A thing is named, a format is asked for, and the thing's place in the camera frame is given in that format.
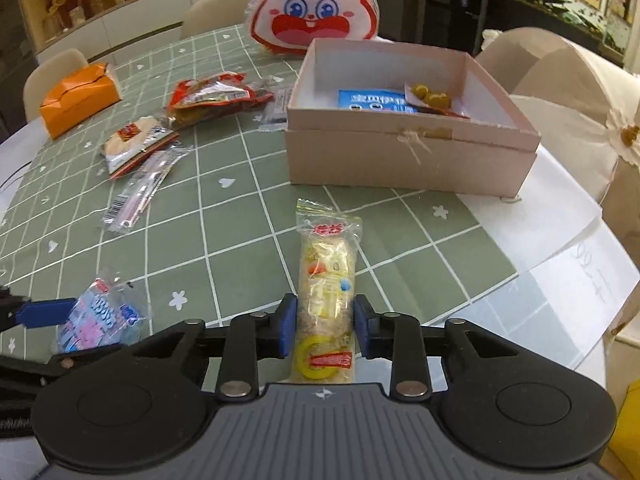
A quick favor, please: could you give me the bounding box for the orange tissue box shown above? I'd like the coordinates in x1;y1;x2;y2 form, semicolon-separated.
39;62;122;139

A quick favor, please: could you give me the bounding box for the white paper sheet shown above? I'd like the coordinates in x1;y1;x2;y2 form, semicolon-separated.
457;147;640;372

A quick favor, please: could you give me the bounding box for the white rice cracker packet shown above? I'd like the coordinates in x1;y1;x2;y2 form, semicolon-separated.
103;116;181;181

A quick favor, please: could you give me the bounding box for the blue green snack packet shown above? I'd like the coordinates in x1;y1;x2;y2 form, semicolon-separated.
337;89;418;115

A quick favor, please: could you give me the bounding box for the red snack packet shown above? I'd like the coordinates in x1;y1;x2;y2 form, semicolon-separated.
166;71;276;128

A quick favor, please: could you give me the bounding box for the green olives packet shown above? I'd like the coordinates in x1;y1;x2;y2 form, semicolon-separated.
402;81;471;120

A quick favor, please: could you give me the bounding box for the cream covered chair with flower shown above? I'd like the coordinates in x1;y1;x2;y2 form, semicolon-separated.
475;27;640;261

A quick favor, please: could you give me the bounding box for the black water dispenser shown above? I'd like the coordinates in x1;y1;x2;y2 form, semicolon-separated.
425;0;488;53

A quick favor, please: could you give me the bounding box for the beige dining chair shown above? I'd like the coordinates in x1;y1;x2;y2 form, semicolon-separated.
180;0;253;41
22;49;90;121

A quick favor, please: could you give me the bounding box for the pink blue candy packet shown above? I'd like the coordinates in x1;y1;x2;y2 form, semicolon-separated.
54;272;151;356

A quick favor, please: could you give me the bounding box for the clear yellow rice bar packet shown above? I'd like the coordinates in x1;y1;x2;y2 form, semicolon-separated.
290;199;363;386

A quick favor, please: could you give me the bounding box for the white sideboard cabinet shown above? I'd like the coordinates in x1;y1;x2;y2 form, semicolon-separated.
35;0;261;68

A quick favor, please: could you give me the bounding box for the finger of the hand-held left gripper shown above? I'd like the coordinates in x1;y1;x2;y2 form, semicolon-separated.
0;285;81;332
0;353;76;396

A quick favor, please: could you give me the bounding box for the glass fish tank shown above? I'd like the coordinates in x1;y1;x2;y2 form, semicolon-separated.
492;0;640;66

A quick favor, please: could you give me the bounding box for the green checked tablecloth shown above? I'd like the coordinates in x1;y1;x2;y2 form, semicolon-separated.
0;22;521;361

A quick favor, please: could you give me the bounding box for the red white rabbit snack bag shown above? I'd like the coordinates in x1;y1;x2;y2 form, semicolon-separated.
247;0;381;56

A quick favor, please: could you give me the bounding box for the silver grey snack packet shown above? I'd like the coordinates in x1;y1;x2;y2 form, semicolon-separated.
259;87;296;132

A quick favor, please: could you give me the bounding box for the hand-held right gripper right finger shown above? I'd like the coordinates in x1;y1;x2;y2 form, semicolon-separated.
352;294;506;401

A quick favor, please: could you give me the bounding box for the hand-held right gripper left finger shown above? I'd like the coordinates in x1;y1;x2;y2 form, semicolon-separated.
132;292;299;401

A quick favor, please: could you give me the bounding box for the pink cardboard box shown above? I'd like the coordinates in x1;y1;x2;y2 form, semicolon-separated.
284;37;543;198

